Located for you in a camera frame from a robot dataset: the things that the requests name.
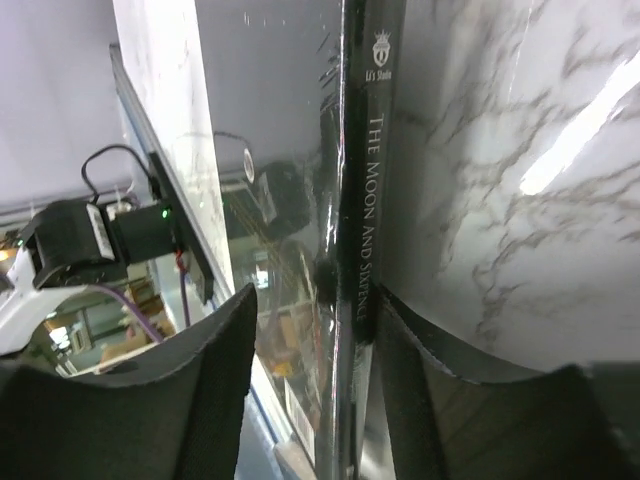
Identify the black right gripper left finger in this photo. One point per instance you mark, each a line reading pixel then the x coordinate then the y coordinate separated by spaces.
pixel 172 412

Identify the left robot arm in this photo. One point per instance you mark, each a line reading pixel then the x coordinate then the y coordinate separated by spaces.
pixel 73 245

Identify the black book Moon and Sixpence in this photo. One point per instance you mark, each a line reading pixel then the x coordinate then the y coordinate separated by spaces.
pixel 301 96

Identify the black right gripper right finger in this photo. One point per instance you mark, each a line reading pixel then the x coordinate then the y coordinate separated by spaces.
pixel 455 412

